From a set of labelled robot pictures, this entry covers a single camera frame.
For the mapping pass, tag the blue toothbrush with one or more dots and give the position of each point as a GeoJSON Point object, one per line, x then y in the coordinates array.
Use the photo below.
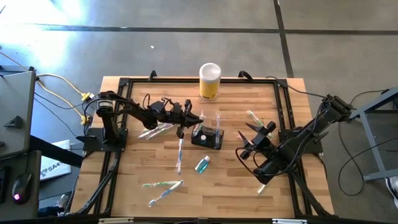
{"type": "Point", "coordinates": [164, 193]}
{"type": "Point", "coordinates": [217, 124]}
{"type": "Point", "coordinates": [179, 155]}

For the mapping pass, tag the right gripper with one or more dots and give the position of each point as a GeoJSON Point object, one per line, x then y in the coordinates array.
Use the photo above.
{"type": "Point", "coordinates": [263, 142]}

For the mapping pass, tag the black desk bar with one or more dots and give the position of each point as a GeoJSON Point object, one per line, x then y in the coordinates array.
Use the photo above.
{"type": "Point", "coordinates": [56, 151]}

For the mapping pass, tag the teal mouthwash bottle white cap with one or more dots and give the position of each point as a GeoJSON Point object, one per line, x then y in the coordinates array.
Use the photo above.
{"type": "Point", "coordinates": [203, 137]}
{"type": "Point", "coordinates": [202, 166]}

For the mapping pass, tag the small black bracket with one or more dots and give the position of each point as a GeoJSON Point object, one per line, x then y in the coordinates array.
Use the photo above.
{"type": "Point", "coordinates": [15, 122]}

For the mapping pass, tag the yellow canister with white lid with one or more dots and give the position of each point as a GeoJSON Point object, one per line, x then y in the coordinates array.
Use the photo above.
{"type": "Point", "coordinates": [210, 74]}

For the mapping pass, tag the orange toothbrush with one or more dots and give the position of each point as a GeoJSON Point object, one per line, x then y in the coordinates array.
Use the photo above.
{"type": "Point", "coordinates": [155, 132]}

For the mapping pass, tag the dark grey desk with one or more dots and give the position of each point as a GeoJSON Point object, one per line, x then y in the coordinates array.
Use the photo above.
{"type": "Point", "coordinates": [34, 205]}

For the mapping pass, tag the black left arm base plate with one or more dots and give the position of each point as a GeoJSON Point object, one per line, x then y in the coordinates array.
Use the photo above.
{"type": "Point", "coordinates": [90, 143]}

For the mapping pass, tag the black table clamp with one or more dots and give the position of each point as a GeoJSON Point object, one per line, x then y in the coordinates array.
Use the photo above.
{"type": "Point", "coordinates": [152, 75]}
{"type": "Point", "coordinates": [245, 75]}

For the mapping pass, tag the silver edge bracket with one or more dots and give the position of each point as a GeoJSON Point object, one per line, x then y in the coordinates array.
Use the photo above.
{"type": "Point", "coordinates": [289, 221]}
{"type": "Point", "coordinates": [115, 221]}

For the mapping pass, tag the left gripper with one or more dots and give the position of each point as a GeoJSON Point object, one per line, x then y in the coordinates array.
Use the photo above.
{"type": "Point", "coordinates": [172, 116]}

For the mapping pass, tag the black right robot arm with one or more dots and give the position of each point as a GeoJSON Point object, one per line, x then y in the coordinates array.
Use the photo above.
{"type": "Point", "coordinates": [298, 143]}

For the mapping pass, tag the black computer mouse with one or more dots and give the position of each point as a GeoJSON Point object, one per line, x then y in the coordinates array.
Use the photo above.
{"type": "Point", "coordinates": [21, 186]}

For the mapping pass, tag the person's shoe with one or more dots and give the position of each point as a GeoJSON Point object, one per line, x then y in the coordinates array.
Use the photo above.
{"type": "Point", "coordinates": [393, 188]}

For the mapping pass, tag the grey metal stand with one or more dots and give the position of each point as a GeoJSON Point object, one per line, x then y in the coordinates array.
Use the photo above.
{"type": "Point", "coordinates": [373, 147]}

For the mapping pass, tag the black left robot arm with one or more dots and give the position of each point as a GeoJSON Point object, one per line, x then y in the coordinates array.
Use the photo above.
{"type": "Point", "coordinates": [136, 112]}

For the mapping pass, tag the green toothbrush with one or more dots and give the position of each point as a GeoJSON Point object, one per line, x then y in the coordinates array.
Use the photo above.
{"type": "Point", "coordinates": [254, 117]}
{"type": "Point", "coordinates": [158, 184]}
{"type": "Point", "coordinates": [261, 188]}
{"type": "Point", "coordinates": [197, 126]}

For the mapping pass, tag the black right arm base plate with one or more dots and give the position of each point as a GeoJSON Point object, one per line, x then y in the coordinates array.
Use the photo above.
{"type": "Point", "coordinates": [314, 146]}

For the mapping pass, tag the grey side table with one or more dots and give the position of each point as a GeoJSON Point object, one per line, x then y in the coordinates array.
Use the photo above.
{"type": "Point", "coordinates": [15, 99]}

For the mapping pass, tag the white printed box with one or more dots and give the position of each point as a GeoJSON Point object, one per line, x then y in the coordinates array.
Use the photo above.
{"type": "Point", "coordinates": [56, 161]}

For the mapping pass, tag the black aluminium table frame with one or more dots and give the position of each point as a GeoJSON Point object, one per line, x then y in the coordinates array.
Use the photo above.
{"type": "Point", "coordinates": [171, 81]}

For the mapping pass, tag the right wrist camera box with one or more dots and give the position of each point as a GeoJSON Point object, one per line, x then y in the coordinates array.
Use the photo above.
{"type": "Point", "coordinates": [246, 155]}

